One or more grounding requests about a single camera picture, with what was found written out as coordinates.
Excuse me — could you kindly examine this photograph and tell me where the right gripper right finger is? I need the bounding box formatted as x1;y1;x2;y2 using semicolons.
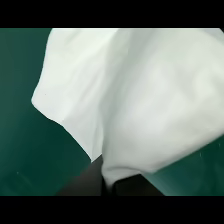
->
114;174;167;197

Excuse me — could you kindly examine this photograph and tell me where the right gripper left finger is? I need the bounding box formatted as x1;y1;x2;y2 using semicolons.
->
54;155;105;197

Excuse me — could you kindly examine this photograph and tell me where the pink T-shirt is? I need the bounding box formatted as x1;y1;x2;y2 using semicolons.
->
31;28;224;192

